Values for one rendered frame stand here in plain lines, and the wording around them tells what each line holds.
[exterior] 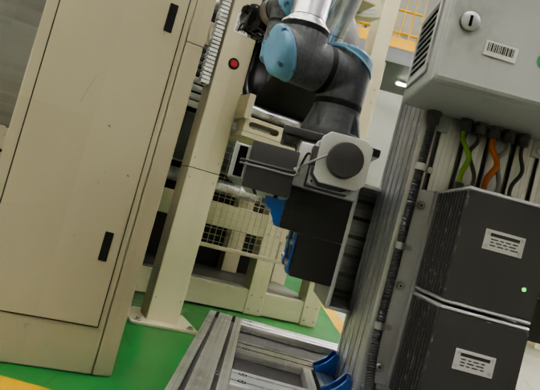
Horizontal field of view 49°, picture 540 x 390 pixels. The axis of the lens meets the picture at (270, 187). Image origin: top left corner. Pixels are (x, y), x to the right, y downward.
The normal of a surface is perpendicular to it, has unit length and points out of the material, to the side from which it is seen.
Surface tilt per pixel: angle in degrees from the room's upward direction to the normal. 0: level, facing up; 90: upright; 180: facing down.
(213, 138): 90
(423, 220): 90
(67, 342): 90
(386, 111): 90
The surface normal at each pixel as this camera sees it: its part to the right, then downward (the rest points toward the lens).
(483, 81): 0.01, -0.06
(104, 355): 0.37, 0.05
